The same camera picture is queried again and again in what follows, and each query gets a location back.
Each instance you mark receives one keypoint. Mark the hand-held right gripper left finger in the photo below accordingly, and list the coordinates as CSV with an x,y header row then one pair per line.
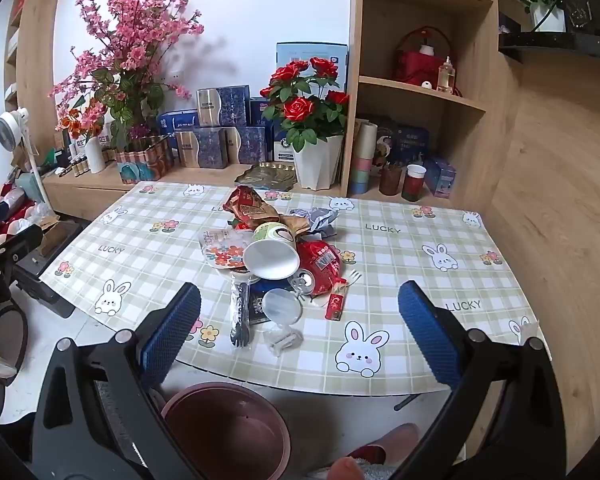
x,y
170,332

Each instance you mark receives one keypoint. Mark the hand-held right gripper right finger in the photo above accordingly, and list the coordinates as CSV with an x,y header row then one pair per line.
x,y
427,332

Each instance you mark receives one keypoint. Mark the black plastic fork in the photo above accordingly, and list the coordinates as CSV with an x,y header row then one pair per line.
x,y
241,315

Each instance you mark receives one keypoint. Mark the black tissue pack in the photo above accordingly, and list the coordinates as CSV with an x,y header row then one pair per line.
x,y
256,307

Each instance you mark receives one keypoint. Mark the cream plastic fork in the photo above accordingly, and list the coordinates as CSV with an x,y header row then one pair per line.
x,y
349,281

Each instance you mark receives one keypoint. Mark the small red packet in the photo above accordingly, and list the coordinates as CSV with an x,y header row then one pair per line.
x,y
336,306

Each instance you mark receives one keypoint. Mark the floral print packet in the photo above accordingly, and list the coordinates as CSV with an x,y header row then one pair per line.
x,y
222,252

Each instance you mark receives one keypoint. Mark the clear plastic wrapper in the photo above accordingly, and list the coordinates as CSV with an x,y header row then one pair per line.
x,y
282,341

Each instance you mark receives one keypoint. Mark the maroon plastic bin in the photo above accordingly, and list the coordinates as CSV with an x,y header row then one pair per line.
x,y
220,435

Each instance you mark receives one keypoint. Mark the clear plastic lid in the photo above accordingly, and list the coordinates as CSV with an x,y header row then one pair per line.
x,y
282,306

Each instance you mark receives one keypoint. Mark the white paper cup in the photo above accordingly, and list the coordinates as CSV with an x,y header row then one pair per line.
x,y
270,257

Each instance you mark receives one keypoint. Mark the red noodle wrapper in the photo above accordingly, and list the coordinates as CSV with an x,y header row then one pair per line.
x,y
322,262

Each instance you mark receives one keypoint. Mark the silver drink can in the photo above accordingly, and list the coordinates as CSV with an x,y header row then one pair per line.
x,y
304,282

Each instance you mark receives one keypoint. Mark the red snack bag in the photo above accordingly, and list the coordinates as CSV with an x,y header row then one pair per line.
x,y
250,207

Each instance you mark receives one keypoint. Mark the grey paper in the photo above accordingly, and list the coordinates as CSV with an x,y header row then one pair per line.
x,y
317,222

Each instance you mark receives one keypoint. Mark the brown paper wrapper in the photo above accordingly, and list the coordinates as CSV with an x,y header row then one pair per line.
x,y
292,225

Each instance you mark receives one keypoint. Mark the person's right hand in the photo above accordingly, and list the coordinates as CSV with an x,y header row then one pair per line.
x,y
349,470

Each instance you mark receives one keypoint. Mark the red patterned cloth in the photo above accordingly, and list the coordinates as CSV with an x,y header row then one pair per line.
x,y
0,195

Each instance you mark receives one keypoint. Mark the black round bin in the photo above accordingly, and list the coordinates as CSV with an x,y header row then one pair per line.
x,y
22,340

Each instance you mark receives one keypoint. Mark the white fan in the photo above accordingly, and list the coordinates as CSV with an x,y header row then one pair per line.
x,y
7,127

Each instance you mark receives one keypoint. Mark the row of small bottles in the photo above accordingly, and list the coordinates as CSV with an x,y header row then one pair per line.
x,y
72,166

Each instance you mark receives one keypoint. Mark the pink slipper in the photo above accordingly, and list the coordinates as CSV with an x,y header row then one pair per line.
x,y
395,440

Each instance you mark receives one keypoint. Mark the white ribbed vase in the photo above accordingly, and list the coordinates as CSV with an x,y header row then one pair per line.
x,y
95,157

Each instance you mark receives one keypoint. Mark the red white-rimmed cup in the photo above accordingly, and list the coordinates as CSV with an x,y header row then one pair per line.
x,y
413,185

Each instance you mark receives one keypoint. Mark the patterned tin planter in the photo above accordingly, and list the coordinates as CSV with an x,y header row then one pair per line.
x,y
142,162

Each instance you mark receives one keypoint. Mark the small blue purple box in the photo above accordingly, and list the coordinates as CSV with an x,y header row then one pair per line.
x,y
440,177

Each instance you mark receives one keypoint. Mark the brown glass tumbler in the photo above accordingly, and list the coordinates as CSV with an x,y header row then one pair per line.
x,y
391,180

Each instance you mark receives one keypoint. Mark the grey fleece clothing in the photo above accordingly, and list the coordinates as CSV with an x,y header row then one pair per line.
x,y
315,474

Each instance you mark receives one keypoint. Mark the gold leaf tray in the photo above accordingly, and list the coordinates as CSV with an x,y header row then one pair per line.
x,y
265,177

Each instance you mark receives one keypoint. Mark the pastel paper cup stack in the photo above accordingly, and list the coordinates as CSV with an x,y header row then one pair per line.
x,y
362,160

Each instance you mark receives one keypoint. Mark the dark blue illustrated gift box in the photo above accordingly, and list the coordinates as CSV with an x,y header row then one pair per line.
x,y
405,140

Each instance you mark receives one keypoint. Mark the red rose plant white pot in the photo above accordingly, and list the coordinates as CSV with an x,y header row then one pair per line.
x,y
317,160

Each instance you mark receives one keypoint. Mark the flat blue box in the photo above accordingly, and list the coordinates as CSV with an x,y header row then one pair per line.
x,y
177,121

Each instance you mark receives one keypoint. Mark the blue white emblem box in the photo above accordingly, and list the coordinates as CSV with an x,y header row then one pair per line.
x,y
281,149

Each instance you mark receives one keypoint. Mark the pink blossom arrangement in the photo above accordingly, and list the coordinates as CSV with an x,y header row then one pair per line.
x,y
125,45

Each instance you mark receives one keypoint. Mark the clear perfume bottle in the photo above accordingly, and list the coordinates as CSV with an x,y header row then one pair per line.
x,y
445,77

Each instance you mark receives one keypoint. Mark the large light blue box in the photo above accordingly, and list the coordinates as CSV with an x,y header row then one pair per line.
x,y
290,55

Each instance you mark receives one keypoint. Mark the wooden shelf unit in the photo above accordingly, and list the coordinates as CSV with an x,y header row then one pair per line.
x,y
360,25

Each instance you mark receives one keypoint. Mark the black wall shelf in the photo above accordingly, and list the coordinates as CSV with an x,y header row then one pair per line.
x,y
555,42

